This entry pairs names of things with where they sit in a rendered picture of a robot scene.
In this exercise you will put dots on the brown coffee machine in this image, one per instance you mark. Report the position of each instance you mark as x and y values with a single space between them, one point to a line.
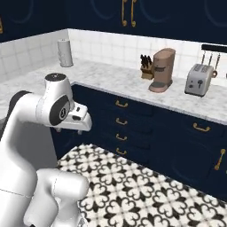
163 69

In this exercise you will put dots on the navy wall cupboard door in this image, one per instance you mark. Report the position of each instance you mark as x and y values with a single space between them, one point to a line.
29 14
94 13
214 20
165 16

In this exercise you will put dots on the black utensil rail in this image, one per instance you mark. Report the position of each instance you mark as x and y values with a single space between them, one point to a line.
214 48

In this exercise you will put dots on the hanging copper-headed utensil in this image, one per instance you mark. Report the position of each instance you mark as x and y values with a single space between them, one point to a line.
215 67

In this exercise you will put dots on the white paper towel roll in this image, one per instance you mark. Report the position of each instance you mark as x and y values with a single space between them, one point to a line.
65 53

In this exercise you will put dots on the silver toaster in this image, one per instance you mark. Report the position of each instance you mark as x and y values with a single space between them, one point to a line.
198 80

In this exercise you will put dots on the wide navy drawer front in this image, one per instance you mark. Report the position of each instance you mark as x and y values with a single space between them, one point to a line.
177 122

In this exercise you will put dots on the wooden knife block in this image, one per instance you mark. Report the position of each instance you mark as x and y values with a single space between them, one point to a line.
146 71

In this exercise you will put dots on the hanging silver utensil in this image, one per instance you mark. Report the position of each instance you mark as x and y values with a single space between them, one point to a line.
203 57
210 59

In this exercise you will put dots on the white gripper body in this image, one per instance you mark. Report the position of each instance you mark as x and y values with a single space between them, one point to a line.
77 123

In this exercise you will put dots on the navy base cupboard door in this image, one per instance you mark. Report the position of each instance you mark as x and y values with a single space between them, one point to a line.
183 162

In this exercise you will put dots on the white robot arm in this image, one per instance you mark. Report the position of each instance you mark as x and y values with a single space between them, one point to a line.
17 153

